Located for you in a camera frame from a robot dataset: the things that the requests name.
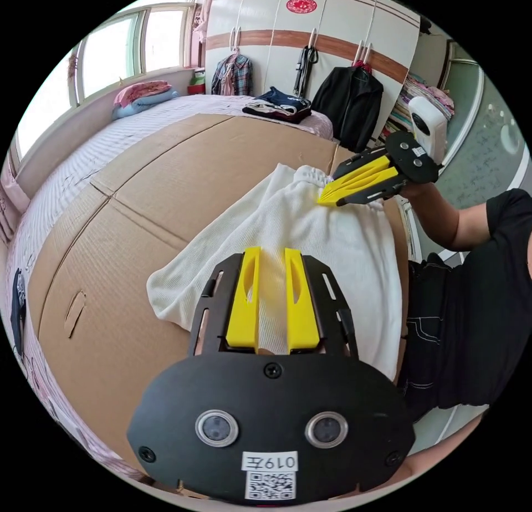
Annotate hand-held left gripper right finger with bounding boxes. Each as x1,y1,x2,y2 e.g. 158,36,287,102
284,248,321,352

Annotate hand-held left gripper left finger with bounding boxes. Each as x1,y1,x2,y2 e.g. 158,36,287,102
226,247,262,351

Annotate white athletic pants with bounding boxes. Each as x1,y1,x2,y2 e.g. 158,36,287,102
146,162,403,382

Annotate person's right forearm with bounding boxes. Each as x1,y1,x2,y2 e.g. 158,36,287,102
409,187,494,252

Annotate person's right hand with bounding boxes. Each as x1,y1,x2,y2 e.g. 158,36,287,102
398,181,442,204

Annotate door with frosted glass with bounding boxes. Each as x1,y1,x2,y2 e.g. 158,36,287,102
436,40,532,213

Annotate hanging black jacket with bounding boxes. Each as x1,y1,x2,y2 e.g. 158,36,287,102
310,65,384,153

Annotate shelf with folded fabrics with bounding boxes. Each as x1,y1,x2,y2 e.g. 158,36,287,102
380,73,456,147

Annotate pile of clothes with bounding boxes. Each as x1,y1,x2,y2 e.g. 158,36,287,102
242,86,313,125

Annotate flat brown cardboard board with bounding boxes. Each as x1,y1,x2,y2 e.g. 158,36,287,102
27,112,410,500

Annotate hanging plaid shirt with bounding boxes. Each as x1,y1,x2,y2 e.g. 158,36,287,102
211,53,254,97

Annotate person's body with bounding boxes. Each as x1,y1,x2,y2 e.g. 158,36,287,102
398,187,532,424

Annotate white wardrobe with brown band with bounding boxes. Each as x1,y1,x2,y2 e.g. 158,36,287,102
204,0,421,147

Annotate pink curtain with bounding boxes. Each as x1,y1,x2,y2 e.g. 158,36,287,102
192,0,219,44

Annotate folded pink and blue quilts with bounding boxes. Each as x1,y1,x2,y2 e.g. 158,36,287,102
111,80,180,120

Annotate window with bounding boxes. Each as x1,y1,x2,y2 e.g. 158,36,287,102
14,0,201,160

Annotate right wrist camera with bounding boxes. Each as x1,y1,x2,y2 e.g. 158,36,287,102
408,96,449,163

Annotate hanging black strap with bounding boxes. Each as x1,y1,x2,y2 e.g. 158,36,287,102
293,45,320,98

